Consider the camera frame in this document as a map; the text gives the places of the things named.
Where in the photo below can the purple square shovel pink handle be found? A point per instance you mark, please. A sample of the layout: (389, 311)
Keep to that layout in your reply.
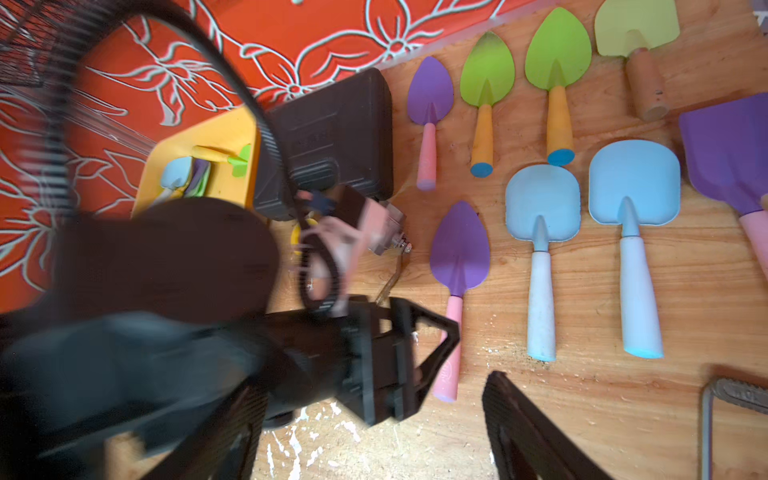
(726, 156)

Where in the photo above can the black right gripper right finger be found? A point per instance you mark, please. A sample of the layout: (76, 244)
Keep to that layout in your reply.
(524, 442)

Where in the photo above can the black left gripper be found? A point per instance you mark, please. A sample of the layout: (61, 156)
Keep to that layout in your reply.
(381, 382)

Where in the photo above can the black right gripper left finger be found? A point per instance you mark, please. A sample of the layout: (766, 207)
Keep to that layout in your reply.
(224, 446)

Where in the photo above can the hex key on table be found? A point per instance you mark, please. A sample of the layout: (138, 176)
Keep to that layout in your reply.
(732, 429)

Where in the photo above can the black plastic tool case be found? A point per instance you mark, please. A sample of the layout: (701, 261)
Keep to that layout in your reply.
(340, 134)

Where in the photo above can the yellow storage box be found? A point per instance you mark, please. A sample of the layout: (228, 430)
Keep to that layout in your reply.
(227, 132)

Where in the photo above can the pink handled tool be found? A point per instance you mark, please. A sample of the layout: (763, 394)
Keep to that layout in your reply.
(460, 255)

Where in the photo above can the blue shovel white handle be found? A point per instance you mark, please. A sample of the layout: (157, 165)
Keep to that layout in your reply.
(175, 177)

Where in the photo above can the small green shovel wooden handle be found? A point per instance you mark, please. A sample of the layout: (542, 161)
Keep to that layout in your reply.
(239, 163)

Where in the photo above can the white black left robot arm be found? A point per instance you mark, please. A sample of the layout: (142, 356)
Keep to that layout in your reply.
(160, 323)

